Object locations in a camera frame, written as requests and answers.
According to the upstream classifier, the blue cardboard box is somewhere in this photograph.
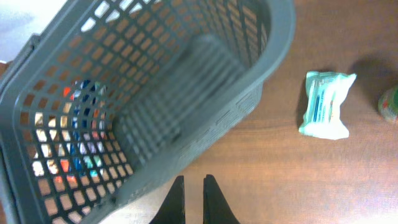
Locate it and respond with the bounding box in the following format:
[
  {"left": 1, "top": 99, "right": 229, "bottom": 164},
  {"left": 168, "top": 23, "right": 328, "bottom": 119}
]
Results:
[{"left": 68, "top": 80, "right": 104, "bottom": 178}]

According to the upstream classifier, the green lid jar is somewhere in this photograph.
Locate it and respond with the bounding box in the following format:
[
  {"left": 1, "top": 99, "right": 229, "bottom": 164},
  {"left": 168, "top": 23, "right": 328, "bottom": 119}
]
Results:
[{"left": 378, "top": 86, "right": 397, "bottom": 124}]

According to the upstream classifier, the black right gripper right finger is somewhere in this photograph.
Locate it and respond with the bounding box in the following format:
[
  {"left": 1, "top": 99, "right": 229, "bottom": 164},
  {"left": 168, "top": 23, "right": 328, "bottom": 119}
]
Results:
[{"left": 203, "top": 174, "right": 239, "bottom": 224}]

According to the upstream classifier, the orange spaghetti package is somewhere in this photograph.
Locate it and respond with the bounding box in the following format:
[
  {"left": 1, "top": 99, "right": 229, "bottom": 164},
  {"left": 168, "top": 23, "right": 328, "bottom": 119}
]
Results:
[{"left": 32, "top": 86, "right": 103, "bottom": 187}]

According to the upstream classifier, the light green tissue packet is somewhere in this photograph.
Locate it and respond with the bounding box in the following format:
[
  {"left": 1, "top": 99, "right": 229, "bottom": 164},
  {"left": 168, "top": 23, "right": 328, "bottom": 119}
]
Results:
[{"left": 298, "top": 71, "right": 357, "bottom": 140}]

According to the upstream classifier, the grey plastic basket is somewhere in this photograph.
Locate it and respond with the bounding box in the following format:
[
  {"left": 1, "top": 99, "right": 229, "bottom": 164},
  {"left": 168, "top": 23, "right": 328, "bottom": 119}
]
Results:
[{"left": 1, "top": 0, "right": 295, "bottom": 223}]

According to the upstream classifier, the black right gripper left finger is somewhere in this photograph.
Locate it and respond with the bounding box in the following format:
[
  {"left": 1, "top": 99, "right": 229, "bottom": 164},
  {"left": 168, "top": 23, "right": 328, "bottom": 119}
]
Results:
[{"left": 150, "top": 175, "right": 185, "bottom": 224}]

